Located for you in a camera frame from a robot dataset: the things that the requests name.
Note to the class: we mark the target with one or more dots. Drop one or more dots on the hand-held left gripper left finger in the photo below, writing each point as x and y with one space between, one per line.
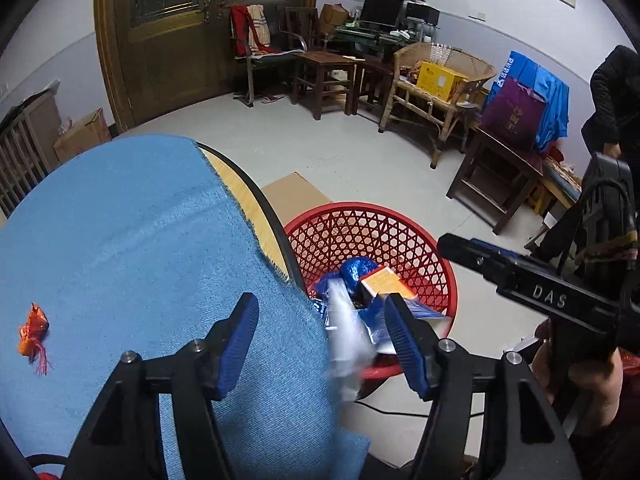
240 345

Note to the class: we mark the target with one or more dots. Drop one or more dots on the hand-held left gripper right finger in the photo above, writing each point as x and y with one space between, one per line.
402 345

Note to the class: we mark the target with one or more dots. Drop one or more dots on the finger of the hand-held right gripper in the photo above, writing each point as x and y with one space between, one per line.
545 292

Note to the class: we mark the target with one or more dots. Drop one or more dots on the white packet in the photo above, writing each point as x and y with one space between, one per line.
350 350

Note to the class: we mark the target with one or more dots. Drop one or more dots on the orange and white box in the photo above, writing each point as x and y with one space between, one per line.
382 280

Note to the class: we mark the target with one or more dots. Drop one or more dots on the red plastic mesh basket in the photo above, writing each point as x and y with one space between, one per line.
350 225

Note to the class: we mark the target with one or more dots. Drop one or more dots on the person's right hand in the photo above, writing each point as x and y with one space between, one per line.
597 385

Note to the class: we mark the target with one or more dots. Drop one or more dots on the blue shiny plastic bag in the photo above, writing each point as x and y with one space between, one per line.
357 270

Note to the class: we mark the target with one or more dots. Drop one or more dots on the dark wooden side table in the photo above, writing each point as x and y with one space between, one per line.
500 160

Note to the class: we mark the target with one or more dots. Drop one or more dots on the blue cloth bag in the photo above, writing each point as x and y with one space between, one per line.
552 105

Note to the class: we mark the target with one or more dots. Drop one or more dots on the purple gift bag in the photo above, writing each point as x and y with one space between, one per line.
512 115

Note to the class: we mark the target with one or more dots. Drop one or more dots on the blue tablecloth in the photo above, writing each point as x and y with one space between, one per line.
125 260

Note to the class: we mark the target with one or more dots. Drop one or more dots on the flat cardboard sheet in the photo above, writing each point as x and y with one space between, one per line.
295 192

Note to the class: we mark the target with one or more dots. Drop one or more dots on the orange foil wrapper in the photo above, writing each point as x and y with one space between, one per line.
34 332

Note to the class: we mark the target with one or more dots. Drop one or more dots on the yellow cardboard box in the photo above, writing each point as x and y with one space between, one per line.
440 82

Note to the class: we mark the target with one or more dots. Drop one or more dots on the wicker armchair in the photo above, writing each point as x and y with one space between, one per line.
415 95

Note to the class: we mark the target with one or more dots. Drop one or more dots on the brown cardboard box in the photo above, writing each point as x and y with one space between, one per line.
82 137

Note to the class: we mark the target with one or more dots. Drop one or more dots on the small black monitor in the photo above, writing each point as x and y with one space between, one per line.
422 14

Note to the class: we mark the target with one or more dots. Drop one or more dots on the dark wooden stool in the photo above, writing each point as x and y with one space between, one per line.
372 70

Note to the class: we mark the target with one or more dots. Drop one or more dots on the wooden double door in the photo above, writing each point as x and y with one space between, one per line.
165 70

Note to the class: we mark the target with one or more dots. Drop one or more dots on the wooden slatted crib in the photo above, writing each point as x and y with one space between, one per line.
25 150

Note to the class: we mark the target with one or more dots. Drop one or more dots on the dark wooden armchair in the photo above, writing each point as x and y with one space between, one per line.
320 65

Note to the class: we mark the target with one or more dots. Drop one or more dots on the cluttered computer desk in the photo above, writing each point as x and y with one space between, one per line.
370 40

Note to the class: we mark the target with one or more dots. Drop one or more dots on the large black monitor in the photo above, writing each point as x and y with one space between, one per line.
382 12

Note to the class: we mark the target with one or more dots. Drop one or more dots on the red and beige cloth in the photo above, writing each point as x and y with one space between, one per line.
247 30

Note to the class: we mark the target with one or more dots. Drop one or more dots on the small open cardboard box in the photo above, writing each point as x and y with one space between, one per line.
334 19

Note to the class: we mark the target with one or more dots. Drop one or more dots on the metal frame chair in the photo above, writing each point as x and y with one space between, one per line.
270 60

